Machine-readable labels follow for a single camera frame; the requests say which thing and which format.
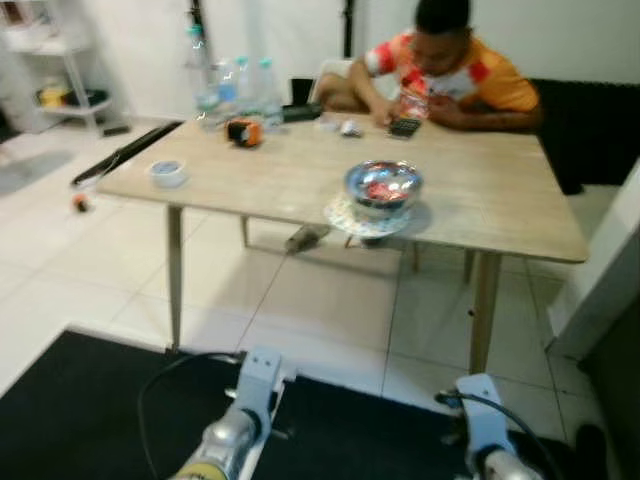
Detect large black foam mat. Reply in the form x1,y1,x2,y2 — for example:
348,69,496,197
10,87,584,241
530,80,640,196

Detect black slipper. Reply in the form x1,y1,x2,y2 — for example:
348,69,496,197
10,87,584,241
573,425,608,476

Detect boy in orange shirt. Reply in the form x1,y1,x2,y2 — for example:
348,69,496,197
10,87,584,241
285,0,544,255

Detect red candy packets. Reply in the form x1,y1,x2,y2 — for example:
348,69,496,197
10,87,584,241
365,180,406,201

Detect black smartphone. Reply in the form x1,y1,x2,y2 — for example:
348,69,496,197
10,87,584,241
388,117,421,139

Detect red snack packet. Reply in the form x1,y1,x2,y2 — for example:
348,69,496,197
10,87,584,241
398,85,431,121

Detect shiny steel bowl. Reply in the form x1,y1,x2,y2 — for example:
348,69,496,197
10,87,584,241
344,160,424,221

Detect white floral plate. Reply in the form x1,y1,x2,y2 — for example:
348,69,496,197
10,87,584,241
324,192,413,239

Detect white plastic chair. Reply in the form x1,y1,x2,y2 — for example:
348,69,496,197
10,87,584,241
308,58,351,106

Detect plain black pole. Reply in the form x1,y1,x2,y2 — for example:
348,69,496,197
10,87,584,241
343,0,359,59

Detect black handheld controller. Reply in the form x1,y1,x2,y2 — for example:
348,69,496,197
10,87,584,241
282,103,323,124

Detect small black foam piece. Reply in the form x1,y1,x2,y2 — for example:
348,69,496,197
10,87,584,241
290,78,316,104

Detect light wooden table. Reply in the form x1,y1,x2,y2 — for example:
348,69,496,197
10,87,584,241
97,112,591,376

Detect small green label water bottle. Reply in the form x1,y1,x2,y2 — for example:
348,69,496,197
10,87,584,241
235,57,259,121
257,58,284,126

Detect orange and black device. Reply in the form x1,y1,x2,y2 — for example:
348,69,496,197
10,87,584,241
224,118,265,149

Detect small blue label water bottle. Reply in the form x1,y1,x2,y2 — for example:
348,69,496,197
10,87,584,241
215,58,241,116

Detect large clear water bottle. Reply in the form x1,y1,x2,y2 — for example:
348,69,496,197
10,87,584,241
185,25,223,131

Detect white tape roll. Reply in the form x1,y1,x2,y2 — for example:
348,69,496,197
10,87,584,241
148,159,189,189

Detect long black floor bar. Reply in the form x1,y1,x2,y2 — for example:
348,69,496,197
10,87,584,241
70,120,186,189

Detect black shallow bowl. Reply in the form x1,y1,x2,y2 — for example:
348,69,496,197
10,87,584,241
65,90,106,109

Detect white shelf rack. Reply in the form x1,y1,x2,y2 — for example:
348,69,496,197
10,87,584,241
0,0,131,136

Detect small yellow item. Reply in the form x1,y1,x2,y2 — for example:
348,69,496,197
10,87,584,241
38,85,66,109

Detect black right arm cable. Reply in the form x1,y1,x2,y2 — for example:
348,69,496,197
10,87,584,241
435,390,561,480

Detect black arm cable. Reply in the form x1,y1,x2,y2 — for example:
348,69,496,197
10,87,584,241
435,390,561,480
137,352,246,480

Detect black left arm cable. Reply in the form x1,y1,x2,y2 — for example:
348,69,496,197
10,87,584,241
137,352,246,480

